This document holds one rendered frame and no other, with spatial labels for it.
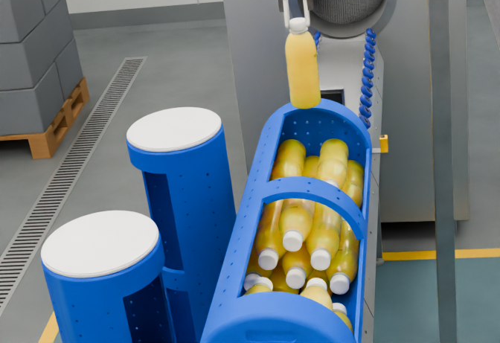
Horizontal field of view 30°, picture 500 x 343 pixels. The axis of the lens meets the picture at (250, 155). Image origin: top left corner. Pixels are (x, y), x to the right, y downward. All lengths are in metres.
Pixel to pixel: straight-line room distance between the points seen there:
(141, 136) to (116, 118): 2.78
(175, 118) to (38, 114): 2.36
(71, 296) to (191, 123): 0.77
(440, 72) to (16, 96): 2.79
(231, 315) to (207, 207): 1.14
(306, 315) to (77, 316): 0.77
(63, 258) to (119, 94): 3.67
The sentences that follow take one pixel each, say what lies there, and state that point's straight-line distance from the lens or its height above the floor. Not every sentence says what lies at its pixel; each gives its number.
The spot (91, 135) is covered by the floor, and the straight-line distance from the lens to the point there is 5.31.
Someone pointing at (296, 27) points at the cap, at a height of 1.46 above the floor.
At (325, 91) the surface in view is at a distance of 2.72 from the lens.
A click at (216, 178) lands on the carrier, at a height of 0.90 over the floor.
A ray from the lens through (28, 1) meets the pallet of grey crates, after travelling 5.06.
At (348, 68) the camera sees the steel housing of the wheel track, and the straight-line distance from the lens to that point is 3.26.
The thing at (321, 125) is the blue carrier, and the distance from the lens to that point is 2.32.
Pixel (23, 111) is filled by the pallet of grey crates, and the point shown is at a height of 0.28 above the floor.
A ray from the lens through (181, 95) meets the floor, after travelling 5.62.
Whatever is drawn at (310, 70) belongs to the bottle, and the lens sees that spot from 2.12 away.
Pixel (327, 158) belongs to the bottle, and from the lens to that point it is 2.20.
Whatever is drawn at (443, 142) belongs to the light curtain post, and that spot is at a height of 0.83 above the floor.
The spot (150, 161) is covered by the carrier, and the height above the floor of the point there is 1.00.
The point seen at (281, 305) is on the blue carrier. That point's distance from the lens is 1.57.
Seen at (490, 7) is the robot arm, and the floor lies 1.64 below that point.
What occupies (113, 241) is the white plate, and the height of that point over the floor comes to 1.04.
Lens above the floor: 2.16
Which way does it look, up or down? 27 degrees down
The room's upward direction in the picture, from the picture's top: 8 degrees counter-clockwise
